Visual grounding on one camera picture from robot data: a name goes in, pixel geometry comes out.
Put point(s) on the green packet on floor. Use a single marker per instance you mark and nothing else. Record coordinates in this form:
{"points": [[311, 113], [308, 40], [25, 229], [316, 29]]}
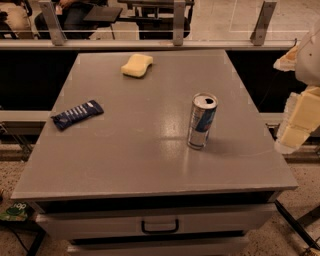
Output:
{"points": [[16, 212]]}

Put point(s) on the silver blue redbull can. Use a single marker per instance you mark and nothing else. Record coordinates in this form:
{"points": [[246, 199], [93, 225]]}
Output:
{"points": [[204, 106]]}

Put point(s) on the blue snack wrapper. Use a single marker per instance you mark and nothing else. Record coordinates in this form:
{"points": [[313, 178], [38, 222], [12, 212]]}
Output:
{"points": [[77, 114]]}

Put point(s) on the metal railing with glass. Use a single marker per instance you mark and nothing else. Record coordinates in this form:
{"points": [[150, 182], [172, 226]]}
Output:
{"points": [[225, 24]]}

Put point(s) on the yellow sponge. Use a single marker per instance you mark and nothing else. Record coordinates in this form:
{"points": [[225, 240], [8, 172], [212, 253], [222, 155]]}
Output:
{"points": [[137, 65]]}

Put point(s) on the seated person in background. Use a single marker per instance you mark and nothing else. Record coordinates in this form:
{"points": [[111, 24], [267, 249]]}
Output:
{"points": [[71, 16]]}

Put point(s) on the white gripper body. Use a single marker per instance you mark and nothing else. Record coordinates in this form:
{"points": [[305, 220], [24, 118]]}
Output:
{"points": [[310, 60]]}

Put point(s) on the black drawer handle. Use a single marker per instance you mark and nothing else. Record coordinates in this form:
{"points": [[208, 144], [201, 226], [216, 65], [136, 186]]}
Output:
{"points": [[160, 228]]}

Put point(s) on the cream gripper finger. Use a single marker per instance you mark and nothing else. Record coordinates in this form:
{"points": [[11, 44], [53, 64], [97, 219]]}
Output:
{"points": [[288, 61], [301, 117]]}

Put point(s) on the grey cabinet with drawers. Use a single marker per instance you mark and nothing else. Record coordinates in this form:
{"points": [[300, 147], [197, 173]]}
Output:
{"points": [[94, 183]]}

